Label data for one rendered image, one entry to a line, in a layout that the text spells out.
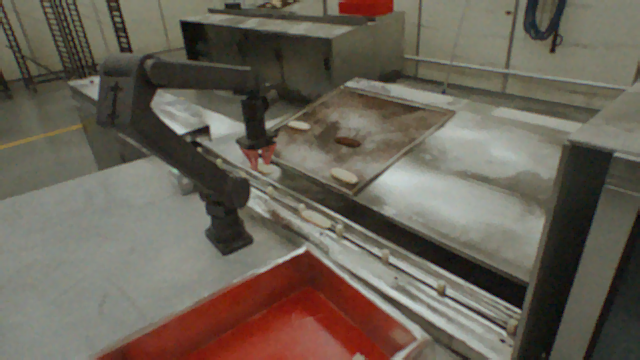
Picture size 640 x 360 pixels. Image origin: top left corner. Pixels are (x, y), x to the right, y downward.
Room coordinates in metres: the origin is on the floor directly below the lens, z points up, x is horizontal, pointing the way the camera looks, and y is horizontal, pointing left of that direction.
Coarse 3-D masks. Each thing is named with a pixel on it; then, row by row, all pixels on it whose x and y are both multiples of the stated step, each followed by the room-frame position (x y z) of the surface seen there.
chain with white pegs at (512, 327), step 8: (24, 56) 3.68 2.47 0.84; (40, 64) 3.26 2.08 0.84; (64, 80) 2.69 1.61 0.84; (200, 152) 1.33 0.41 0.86; (224, 168) 1.22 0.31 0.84; (272, 192) 1.01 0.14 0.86; (304, 208) 0.91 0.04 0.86; (336, 232) 0.80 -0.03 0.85; (376, 256) 0.72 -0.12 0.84; (384, 256) 0.69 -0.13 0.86; (392, 264) 0.69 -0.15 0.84; (440, 280) 0.60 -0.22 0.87; (432, 288) 0.61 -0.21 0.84; (440, 288) 0.59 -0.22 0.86; (448, 296) 0.58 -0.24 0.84; (464, 304) 0.56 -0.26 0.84; (488, 320) 0.52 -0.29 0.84; (512, 320) 0.49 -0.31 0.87; (504, 328) 0.50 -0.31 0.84; (512, 328) 0.48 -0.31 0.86
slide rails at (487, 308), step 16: (192, 144) 1.43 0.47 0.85; (288, 208) 0.93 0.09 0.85; (336, 224) 0.84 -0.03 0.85; (368, 240) 0.77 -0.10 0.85; (368, 256) 0.71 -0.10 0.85; (400, 256) 0.70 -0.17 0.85; (400, 272) 0.65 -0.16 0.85; (416, 272) 0.65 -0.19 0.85; (448, 288) 0.60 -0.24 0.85; (480, 304) 0.55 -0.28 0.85; (480, 320) 0.51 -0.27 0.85; (512, 336) 0.47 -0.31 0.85
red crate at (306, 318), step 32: (256, 320) 0.57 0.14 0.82; (288, 320) 0.57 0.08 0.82; (320, 320) 0.56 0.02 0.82; (192, 352) 0.51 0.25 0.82; (224, 352) 0.50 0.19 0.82; (256, 352) 0.50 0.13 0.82; (288, 352) 0.49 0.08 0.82; (320, 352) 0.49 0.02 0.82; (352, 352) 0.48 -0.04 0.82; (384, 352) 0.48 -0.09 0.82
